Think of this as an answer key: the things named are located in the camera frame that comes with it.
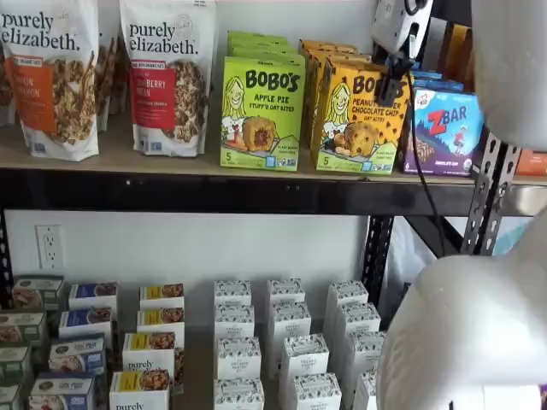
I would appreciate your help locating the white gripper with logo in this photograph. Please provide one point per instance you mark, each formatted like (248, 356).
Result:
(397, 25)

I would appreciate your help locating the orange Bobo's peanut butter box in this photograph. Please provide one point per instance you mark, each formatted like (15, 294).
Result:
(359, 132)
(325, 44)
(337, 60)
(329, 52)

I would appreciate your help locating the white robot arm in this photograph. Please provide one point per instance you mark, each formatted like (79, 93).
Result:
(470, 329)

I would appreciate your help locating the blue ZBar box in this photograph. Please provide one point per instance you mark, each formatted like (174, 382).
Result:
(444, 84)
(453, 132)
(429, 75)

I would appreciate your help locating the yellow brown snack box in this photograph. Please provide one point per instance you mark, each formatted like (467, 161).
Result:
(456, 49)

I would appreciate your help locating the green Bobo's apple pie box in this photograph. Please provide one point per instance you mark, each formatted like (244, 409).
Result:
(262, 115)
(262, 48)
(256, 36)

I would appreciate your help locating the large orange snack box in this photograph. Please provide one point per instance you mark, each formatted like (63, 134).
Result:
(533, 161)

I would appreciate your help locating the wooden shelf board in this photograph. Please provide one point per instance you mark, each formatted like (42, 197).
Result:
(115, 145)
(534, 179)

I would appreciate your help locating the black metal shelf rack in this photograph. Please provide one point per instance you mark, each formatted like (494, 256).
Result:
(213, 192)

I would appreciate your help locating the white patterned pastry box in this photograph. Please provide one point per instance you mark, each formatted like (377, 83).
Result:
(367, 390)
(234, 320)
(239, 394)
(290, 324)
(365, 354)
(285, 290)
(303, 359)
(358, 322)
(348, 294)
(233, 292)
(316, 392)
(238, 356)

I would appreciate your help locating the yellow top granola box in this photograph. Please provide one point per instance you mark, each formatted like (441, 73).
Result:
(162, 294)
(160, 319)
(148, 352)
(140, 389)

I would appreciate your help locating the blue oatmeal box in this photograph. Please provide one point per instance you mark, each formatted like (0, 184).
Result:
(85, 322)
(77, 354)
(62, 390)
(92, 294)

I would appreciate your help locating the green oatmeal box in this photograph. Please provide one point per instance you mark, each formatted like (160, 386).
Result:
(13, 363)
(8, 397)
(21, 326)
(37, 292)

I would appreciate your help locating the white plastic sheet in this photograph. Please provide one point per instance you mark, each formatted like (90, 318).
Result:
(406, 252)

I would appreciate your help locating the granola bag red label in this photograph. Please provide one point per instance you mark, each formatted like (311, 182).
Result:
(166, 85)

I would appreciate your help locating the white granola bag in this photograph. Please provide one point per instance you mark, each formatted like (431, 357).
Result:
(107, 68)
(5, 85)

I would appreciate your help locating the granola bag orange label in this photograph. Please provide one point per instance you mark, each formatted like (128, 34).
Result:
(51, 85)

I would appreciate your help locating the Purely Elizabeth oatmeal boxes group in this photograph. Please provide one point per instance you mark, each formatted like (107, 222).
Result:
(198, 341)

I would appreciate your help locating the white wall outlet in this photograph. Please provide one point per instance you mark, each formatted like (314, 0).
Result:
(49, 247)

